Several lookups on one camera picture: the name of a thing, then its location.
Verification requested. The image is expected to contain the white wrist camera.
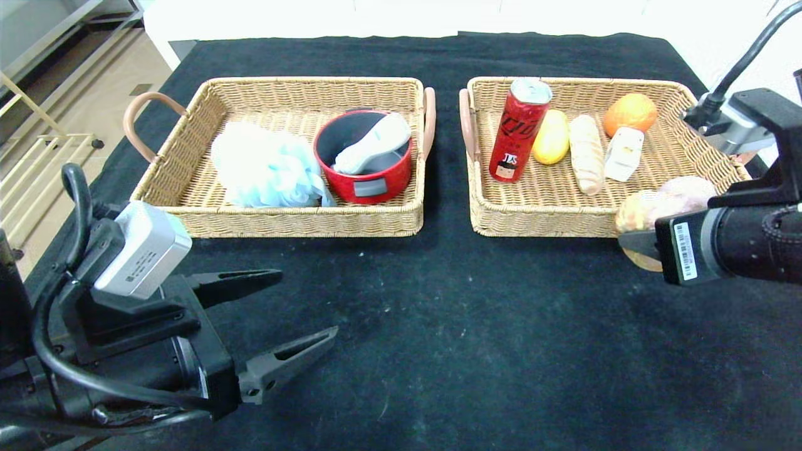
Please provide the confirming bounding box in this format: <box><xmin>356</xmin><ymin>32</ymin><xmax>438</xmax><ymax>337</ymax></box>
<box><xmin>94</xmin><ymin>200</ymin><xmax>193</xmax><ymax>300</ymax></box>
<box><xmin>686</xmin><ymin>100</ymin><xmax>778</xmax><ymax>156</ymax></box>

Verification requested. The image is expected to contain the orange fruit toy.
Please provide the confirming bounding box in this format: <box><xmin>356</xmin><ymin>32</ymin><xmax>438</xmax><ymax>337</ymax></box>
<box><xmin>603</xmin><ymin>93</ymin><xmax>658</xmax><ymax>138</ymax></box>

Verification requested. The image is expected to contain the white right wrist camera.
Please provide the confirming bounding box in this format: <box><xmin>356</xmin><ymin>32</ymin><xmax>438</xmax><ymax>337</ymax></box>
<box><xmin>686</xmin><ymin>100</ymin><xmax>778</xmax><ymax>156</ymax></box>

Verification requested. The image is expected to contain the black braided cable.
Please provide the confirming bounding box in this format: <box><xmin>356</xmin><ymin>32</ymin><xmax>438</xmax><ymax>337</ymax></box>
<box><xmin>768</xmin><ymin>205</ymin><xmax>802</xmax><ymax>246</ymax></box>

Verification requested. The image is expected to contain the white handheld brush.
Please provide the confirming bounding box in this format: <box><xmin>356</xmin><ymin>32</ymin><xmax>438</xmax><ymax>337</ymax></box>
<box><xmin>332</xmin><ymin>113</ymin><xmax>412</xmax><ymax>175</ymax></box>

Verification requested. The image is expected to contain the long striped bread roll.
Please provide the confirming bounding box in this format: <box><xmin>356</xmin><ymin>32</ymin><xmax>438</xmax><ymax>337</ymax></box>
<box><xmin>569</xmin><ymin>114</ymin><xmax>606</xmax><ymax>196</ymax></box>

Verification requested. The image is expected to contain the brown crusty round bun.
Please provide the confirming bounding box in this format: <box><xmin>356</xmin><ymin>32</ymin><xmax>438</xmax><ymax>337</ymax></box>
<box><xmin>615</xmin><ymin>188</ymin><xmax>680</xmax><ymax>273</ymax></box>

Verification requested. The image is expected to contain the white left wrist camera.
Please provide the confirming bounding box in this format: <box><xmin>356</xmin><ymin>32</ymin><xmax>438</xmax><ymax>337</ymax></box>
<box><xmin>94</xmin><ymin>200</ymin><xmax>193</xmax><ymax>300</ymax></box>

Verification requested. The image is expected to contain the wicker basket with brown handles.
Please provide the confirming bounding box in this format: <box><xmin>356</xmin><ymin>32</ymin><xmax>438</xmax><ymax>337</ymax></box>
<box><xmin>459</xmin><ymin>76</ymin><xmax>762</xmax><ymax>239</ymax></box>
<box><xmin>123</xmin><ymin>76</ymin><xmax>437</xmax><ymax>239</ymax></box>

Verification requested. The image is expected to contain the red pot with black handles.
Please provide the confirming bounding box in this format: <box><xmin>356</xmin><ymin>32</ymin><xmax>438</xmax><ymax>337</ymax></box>
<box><xmin>313</xmin><ymin>110</ymin><xmax>414</xmax><ymax>205</ymax></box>

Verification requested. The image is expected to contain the small white milk carton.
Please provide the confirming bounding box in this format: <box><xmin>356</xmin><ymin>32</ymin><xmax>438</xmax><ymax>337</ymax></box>
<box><xmin>603</xmin><ymin>127</ymin><xmax>645</xmax><ymax>182</ymax></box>

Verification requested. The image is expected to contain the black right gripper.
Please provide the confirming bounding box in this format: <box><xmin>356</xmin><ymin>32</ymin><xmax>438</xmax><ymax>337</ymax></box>
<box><xmin>617</xmin><ymin>203</ymin><xmax>795</xmax><ymax>286</ymax></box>

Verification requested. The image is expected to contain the red soda can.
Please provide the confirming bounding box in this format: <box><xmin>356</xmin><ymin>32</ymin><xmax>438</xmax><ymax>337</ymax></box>
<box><xmin>489</xmin><ymin>78</ymin><xmax>553</xmax><ymax>184</ymax></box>

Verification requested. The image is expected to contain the black camera cable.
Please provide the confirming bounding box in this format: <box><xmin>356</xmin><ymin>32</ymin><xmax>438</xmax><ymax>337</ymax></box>
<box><xmin>31</xmin><ymin>163</ymin><xmax>211</xmax><ymax>414</ymax></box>
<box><xmin>683</xmin><ymin>0</ymin><xmax>802</xmax><ymax>120</ymax></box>

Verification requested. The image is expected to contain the pale pink round bun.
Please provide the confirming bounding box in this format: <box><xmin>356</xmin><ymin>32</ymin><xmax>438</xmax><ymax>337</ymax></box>
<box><xmin>658</xmin><ymin>175</ymin><xmax>717</xmax><ymax>212</ymax></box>

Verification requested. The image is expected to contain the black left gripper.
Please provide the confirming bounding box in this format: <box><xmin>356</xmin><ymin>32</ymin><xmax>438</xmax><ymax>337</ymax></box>
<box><xmin>78</xmin><ymin>269</ymin><xmax>339</xmax><ymax>423</ymax></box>

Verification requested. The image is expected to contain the grey low shelf unit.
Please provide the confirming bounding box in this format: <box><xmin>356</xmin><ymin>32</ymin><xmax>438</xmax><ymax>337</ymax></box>
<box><xmin>0</xmin><ymin>0</ymin><xmax>148</xmax><ymax>82</ymax></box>

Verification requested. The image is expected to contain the yellow mango toy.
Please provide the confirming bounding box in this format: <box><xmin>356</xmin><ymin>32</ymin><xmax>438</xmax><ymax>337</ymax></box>
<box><xmin>531</xmin><ymin>110</ymin><xmax>571</xmax><ymax>165</ymax></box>

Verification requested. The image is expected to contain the light wooden wheeled rack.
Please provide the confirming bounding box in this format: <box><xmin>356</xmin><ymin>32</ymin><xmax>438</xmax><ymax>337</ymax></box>
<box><xmin>0</xmin><ymin>72</ymin><xmax>106</xmax><ymax>257</ymax></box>

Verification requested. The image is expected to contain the light blue bath pouf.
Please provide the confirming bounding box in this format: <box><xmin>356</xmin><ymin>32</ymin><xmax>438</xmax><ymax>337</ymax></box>
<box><xmin>210</xmin><ymin>121</ymin><xmax>336</xmax><ymax>209</ymax></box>

